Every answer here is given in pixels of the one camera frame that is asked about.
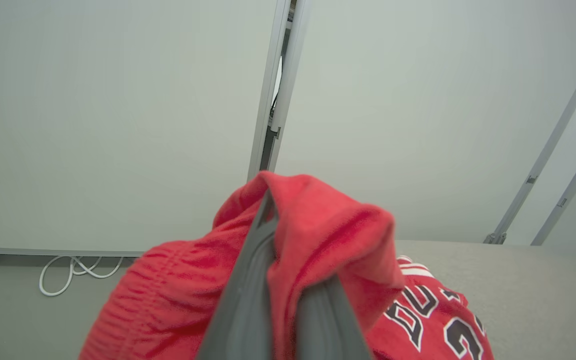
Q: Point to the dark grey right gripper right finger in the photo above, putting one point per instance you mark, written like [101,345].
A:
[328,325]

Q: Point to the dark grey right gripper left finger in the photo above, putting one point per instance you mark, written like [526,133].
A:
[245,300]

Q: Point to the red jersey black white letters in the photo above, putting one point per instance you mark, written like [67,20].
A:
[433,320]

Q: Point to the grey fabric sofa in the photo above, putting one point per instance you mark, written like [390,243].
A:
[533,295]

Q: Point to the grey metal wall panel frame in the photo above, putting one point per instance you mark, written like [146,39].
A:
[273,100]

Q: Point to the grey metal slanted rail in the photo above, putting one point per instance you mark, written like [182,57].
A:
[543,155]
[575,185]

